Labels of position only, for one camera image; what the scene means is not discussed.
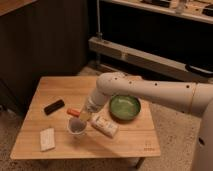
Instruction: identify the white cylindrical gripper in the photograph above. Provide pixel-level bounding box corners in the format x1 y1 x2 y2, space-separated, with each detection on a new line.
79 98 100 121

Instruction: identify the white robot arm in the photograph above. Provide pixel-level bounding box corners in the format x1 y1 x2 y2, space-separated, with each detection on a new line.
83 72 213 171

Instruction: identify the green ceramic bowl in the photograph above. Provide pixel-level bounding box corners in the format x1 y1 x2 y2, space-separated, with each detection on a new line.
109 95 141 121

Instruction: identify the white labelled bottle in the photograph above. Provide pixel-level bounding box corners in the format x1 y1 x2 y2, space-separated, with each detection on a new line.
91 115 118 138

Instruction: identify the black rectangular block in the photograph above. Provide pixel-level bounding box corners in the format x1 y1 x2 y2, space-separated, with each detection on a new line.
44 100 65 115

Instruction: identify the low wooden table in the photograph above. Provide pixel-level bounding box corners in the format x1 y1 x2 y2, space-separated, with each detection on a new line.
10 76 161 160

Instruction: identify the grey metal shelf beam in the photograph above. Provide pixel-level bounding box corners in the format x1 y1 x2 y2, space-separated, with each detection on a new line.
88 37 213 84

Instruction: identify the metal vertical pole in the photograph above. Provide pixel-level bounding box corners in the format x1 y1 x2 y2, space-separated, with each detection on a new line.
96 0 102 40

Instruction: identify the dark wooden cabinet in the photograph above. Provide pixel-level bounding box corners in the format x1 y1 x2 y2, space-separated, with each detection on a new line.
0 0 88 115

